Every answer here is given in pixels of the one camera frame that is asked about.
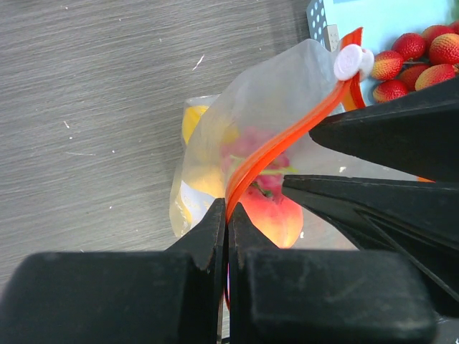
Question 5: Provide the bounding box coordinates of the red strawberry bunch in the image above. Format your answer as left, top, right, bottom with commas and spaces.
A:
371, 21, 458, 103

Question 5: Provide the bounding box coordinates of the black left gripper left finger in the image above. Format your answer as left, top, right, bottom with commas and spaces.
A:
1, 199, 225, 343

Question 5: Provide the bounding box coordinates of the light blue plastic basket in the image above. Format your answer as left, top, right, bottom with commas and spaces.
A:
305, 1, 458, 115

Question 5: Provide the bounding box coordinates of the purple grape bunch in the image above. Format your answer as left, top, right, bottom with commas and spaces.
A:
219, 126, 294, 202

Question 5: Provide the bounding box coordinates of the clear zip top bag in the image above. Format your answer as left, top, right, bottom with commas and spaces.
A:
169, 27, 435, 311

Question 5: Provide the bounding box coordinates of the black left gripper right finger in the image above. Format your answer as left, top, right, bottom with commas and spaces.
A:
227, 206, 437, 343

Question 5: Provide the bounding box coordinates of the orange pink peach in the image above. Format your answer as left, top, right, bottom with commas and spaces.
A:
240, 184, 304, 248

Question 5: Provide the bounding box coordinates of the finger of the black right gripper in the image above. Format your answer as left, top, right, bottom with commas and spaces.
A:
310, 77, 458, 182
283, 175, 458, 317

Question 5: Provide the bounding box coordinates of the yellow apple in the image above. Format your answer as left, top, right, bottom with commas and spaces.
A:
181, 105, 209, 145

